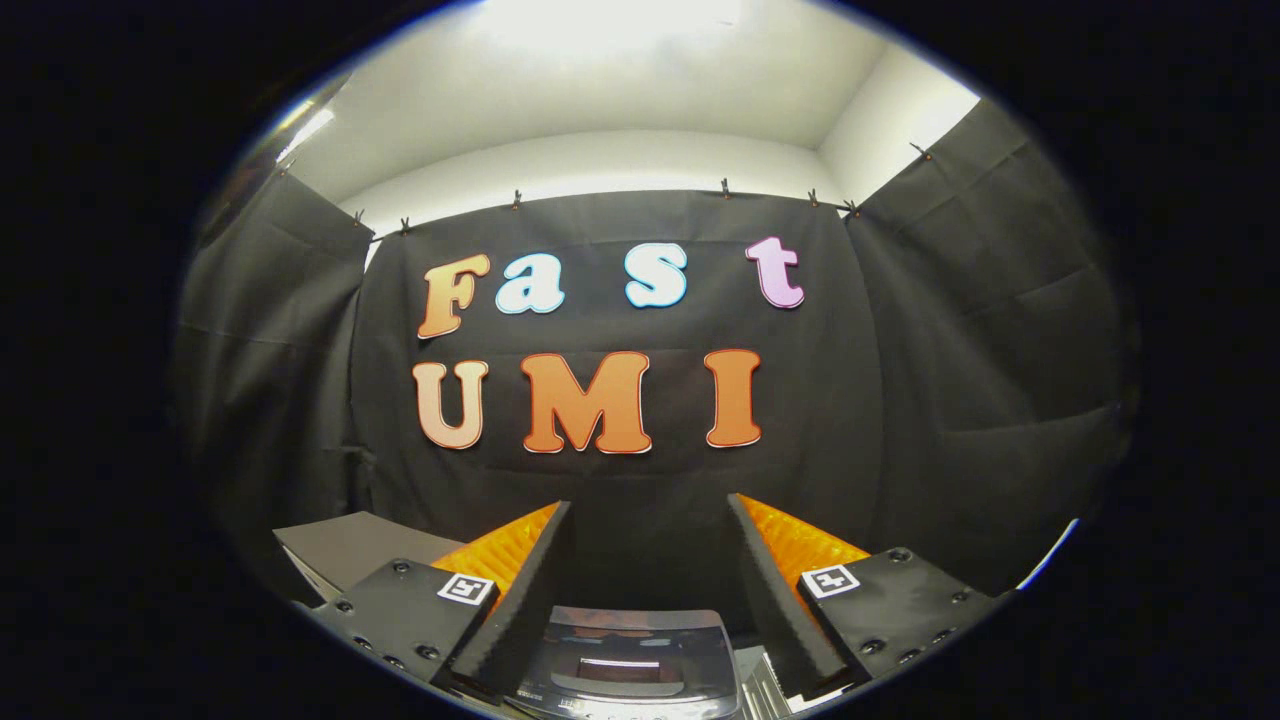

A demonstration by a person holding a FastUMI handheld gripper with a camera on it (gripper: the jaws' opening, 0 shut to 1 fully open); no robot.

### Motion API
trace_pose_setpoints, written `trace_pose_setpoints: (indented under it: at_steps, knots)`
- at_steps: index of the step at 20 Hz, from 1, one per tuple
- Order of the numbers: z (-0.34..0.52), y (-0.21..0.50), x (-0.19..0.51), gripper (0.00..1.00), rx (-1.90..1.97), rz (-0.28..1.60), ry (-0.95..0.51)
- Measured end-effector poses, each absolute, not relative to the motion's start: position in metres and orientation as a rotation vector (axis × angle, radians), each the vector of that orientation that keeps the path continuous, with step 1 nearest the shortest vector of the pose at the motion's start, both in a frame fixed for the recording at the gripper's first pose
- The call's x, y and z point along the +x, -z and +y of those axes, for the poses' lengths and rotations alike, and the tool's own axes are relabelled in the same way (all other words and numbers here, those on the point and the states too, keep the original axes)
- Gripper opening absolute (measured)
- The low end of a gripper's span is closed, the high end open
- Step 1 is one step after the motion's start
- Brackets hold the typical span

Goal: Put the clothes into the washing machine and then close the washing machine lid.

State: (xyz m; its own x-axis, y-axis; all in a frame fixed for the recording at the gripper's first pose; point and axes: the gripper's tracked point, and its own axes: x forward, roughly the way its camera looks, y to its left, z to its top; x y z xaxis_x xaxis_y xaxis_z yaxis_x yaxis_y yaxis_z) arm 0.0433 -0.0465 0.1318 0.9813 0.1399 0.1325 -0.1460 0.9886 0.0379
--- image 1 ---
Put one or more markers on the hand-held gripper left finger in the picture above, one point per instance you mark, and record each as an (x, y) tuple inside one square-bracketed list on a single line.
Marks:
[(515, 600)]

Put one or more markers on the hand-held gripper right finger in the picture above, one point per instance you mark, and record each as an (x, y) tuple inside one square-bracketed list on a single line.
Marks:
[(775, 600)]

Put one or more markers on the dark grey washing machine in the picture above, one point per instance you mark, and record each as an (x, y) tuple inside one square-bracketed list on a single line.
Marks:
[(640, 712)]

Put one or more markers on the grey cabinet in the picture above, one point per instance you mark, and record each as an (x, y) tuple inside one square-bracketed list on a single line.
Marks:
[(360, 545)]

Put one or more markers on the black backdrop cloth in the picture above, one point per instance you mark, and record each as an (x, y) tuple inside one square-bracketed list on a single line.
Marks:
[(950, 380)]

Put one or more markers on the ceiling light strip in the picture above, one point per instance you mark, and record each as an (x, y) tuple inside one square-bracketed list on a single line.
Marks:
[(305, 132)]

